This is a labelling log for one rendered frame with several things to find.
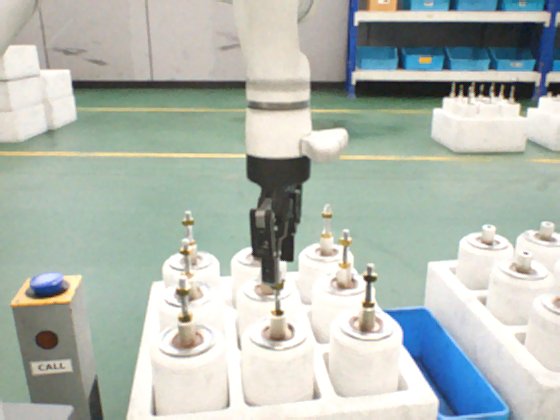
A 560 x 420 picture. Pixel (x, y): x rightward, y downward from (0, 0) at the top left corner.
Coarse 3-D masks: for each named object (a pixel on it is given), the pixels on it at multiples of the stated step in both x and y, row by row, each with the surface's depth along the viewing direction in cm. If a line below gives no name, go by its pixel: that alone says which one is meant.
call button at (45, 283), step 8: (48, 272) 65; (56, 272) 65; (32, 280) 63; (40, 280) 63; (48, 280) 63; (56, 280) 63; (32, 288) 62; (40, 288) 62; (48, 288) 62; (56, 288) 63
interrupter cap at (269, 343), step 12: (252, 324) 67; (264, 324) 68; (288, 324) 68; (300, 324) 68; (252, 336) 65; (264, 336) 65; (288, 336) 66; (300, 336) 65; (264, 348) 63; (276, 348) 63; (288, 348) 63
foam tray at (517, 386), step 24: (432, 264) 102; (456, 264) 102; (432, 288) 101; (456, 288) 92; (432, 312) 102; (456, 312) 91; (480, 312) 84; (456, 336) 92; (480, 336) 83; (504, 336) 78; (480, 360) 83; (504, 360) 76; (528, 360) 72; (504, 384) 76; (528, 384) 70; (552, 384) 67; (528, 408) 70; (552, 408) 68
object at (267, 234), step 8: (256, 208) 55; (264, 216) 54; (272, 216) 54; (264, 224) 54; (272, 224) 55; (256, 232) 55; (264, 232) 55; (272, 232) 55; (256, 240) 56; (264, 240) 55; (272, 240) 55; (256, 248) 56; (272, 248) 56; (272, 256) 56
